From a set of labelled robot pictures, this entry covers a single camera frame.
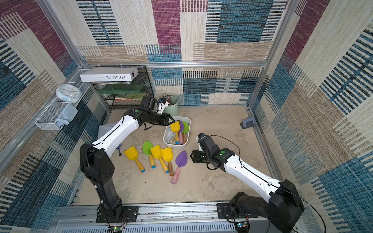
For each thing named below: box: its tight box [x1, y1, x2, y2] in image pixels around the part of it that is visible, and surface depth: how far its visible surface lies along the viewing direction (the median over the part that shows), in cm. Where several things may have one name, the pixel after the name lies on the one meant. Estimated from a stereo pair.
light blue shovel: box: [166, 125, 176, 144], surface depth 104 cm
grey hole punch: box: [239, 117, 256, 130], surface depth 109 cm
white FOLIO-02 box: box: [79, 66, 140, 83], surface depth 81 cm
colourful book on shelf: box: [114, 93, 147, 101], surface depth 101 cm
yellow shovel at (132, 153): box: [124, 146, 146, 174], surface depth 95 cm
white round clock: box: [55, 83, 83, 103], surface depth 76 cm
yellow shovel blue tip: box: [169, 120, 181, 145], surface depth 106 cm
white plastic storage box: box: [162, 115, 191, 149], surface depth 96 cm
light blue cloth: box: [55, 102, 79, 128], surface depth 69 cm
